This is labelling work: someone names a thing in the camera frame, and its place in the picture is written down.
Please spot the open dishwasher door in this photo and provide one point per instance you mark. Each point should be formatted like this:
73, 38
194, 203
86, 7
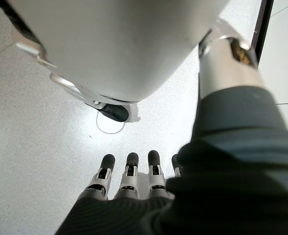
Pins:
264, 24

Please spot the black silver robot right hand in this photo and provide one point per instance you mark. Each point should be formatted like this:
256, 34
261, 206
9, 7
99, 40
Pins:
220, 183

